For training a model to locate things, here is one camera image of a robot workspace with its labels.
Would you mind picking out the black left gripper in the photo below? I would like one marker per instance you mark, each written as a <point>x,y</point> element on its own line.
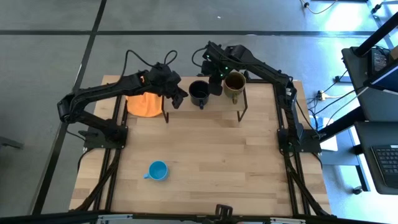
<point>168,81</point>

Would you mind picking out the black caster wheel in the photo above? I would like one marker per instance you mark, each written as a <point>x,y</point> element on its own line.
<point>357,190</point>

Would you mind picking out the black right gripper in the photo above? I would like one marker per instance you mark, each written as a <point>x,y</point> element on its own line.
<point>217,67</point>

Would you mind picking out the orange microfibre cloth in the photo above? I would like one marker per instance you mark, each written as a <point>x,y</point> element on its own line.
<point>143,105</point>

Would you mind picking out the small blue mug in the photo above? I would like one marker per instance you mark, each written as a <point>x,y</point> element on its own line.
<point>158,170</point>

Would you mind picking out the black diagonal pole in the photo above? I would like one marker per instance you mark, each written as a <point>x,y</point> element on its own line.
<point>376,35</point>

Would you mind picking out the silver rail bracket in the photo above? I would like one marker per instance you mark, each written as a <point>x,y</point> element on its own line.
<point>287,221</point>
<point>115,219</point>

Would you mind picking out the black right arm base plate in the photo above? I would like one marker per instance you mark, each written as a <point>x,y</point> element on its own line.
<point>312,144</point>

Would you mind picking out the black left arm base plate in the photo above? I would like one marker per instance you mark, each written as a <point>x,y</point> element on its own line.
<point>93,143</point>

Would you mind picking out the black plug adapter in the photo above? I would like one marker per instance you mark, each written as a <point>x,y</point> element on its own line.
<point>338,79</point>

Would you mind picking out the black clamp-like device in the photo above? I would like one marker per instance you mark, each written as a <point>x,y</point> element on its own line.
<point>224,211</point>

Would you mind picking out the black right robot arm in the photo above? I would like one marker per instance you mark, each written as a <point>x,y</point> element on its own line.
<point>264,67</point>

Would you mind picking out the dark grey cart top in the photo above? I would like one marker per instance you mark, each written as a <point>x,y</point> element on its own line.
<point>373,105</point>

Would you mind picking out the black electronic device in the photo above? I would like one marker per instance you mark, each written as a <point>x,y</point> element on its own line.
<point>379,60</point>

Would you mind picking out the olive brown ceramic mug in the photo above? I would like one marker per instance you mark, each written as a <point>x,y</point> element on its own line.
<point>234,84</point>

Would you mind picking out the dark grey keyboard desk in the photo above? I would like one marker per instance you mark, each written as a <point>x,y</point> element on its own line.
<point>365,161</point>

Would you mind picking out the wooden shelf with black legs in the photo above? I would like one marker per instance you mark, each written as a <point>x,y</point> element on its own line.
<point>217,104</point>

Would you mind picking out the dark blue panel white edge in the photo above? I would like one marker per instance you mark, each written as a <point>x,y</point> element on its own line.
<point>388,81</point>

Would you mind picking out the black diagonal beam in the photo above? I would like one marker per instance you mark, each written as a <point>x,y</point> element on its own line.
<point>342,124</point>

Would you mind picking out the white power strip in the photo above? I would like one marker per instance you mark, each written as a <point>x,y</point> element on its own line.
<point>321,95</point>

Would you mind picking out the black computer keyboard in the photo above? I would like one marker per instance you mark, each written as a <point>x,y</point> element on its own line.
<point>388,165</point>

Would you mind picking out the grey chair leg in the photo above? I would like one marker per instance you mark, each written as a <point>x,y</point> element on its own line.
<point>11,143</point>

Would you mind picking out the black ceramic mug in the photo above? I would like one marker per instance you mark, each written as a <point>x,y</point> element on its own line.
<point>199,90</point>

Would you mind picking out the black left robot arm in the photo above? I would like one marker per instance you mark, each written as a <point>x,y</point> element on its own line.
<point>109,88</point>

